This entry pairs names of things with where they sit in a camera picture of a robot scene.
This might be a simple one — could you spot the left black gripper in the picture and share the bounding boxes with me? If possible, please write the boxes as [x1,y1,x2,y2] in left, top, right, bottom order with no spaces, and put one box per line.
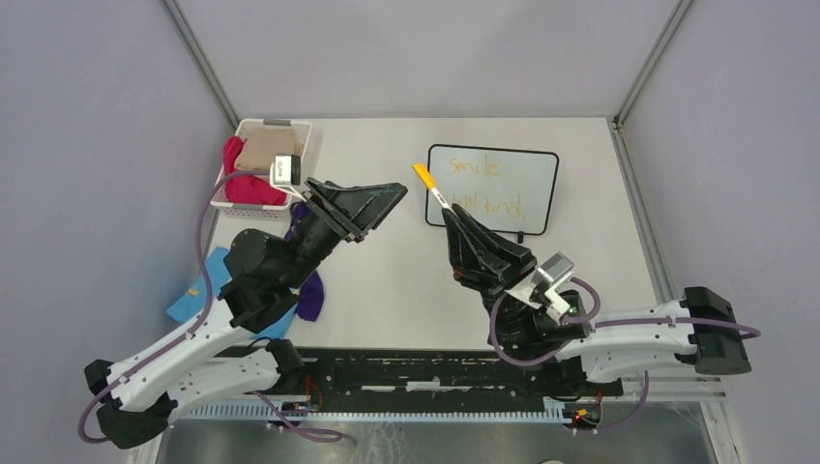
[280,176,409,289]

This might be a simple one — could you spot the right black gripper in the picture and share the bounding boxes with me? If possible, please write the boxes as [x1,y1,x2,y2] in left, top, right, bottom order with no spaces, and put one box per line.
[442,204,538,351]

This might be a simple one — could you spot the black framed whiteboard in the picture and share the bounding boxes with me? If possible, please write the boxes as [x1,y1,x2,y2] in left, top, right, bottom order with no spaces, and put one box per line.
[426,144,560,236]

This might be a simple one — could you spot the white marker pen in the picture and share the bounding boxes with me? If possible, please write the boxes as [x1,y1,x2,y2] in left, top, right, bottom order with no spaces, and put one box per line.
[426,187,452,210]

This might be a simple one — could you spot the yellow marker cap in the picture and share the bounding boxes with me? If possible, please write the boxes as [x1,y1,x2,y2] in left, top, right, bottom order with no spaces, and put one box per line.
[413,163,436,190]

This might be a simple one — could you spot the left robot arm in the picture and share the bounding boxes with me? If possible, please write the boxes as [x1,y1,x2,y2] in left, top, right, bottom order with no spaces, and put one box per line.
[77,178,407,450]

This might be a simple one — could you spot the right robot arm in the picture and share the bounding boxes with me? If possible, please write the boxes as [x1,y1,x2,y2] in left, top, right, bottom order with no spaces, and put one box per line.
[442,205,761,394]

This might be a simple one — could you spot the beige cloth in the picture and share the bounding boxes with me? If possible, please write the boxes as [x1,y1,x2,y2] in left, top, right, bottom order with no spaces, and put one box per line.
[234,127,305,171]

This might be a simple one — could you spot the red cloth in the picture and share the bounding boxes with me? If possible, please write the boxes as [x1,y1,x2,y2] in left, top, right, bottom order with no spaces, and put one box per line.
[222,136,288,206]

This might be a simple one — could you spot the purple cloth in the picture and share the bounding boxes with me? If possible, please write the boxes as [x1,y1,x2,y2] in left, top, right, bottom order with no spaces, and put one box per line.
[284,202,325,322]

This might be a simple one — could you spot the blue patterned cloth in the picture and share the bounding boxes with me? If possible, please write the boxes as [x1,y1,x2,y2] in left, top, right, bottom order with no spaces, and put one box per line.
[165,246,296,339]

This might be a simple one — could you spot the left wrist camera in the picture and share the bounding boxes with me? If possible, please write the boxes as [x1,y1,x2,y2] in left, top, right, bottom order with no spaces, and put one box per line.
[269,153,302,189]

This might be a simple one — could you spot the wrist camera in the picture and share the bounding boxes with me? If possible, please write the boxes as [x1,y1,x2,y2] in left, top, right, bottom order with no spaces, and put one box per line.
[269,153,302,189]
[506,252,574,323]

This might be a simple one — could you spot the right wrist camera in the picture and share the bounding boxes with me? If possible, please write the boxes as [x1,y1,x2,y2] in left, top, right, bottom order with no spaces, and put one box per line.
[506,252,574,323]

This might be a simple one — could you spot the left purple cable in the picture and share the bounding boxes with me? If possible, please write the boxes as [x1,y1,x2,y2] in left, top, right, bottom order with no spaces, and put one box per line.
[76,170,277,445]

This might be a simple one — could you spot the purple cable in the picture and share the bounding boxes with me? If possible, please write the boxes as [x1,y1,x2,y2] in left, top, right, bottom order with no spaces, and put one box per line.
[489,276,764,435]
[76,170,277,445]

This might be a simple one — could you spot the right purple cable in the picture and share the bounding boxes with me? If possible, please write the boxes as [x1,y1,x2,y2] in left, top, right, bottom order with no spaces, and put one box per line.
[489,276,764,435]

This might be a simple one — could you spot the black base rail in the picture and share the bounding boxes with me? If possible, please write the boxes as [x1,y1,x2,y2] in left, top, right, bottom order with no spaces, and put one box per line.
[267,347,624,413]

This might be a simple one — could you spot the white cable duct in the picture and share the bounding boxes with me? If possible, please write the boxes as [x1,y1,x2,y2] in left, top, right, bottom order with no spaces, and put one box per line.
[182,399,571,425]

